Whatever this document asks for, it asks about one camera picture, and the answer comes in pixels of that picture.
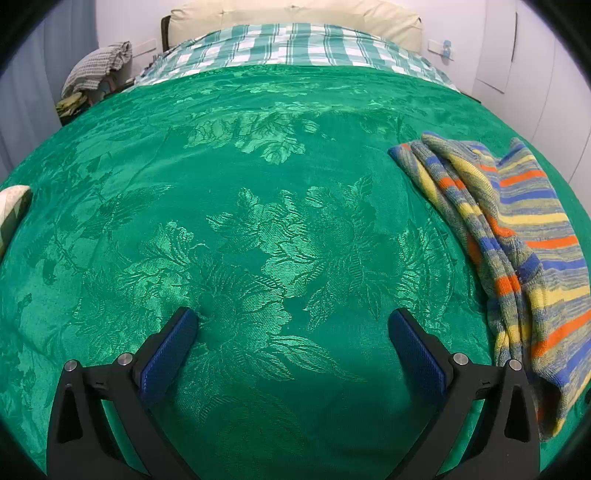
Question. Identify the small blue wall hook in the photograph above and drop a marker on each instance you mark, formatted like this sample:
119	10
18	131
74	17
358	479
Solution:
447	48

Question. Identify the grey checked cloth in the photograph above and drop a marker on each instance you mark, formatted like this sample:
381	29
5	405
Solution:
97	62

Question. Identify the dark wooden bed frame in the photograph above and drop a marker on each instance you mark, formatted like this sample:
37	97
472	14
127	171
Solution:
165	34

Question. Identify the blue-grey curtain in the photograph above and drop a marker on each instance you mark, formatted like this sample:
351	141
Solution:
27	92

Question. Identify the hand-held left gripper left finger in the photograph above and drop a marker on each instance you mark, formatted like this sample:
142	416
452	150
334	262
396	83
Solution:
168	355

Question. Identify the cream padded headboard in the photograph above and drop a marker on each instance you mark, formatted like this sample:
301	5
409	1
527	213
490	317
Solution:
277	11

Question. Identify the white cabinet door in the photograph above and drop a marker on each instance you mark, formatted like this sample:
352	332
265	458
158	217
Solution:
498	46

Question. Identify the yellow-green cloth pile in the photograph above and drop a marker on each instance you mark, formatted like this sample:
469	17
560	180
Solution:
69	104

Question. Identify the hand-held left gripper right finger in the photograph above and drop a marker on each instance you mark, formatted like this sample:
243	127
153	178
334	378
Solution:
415	355

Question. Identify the green checked bedsheet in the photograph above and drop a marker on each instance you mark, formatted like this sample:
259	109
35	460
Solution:
300	44

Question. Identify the striped knit sweater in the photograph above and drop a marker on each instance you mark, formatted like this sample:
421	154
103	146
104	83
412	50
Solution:
531	230

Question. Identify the green floral blanket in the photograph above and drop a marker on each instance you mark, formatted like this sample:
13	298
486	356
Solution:
277	207

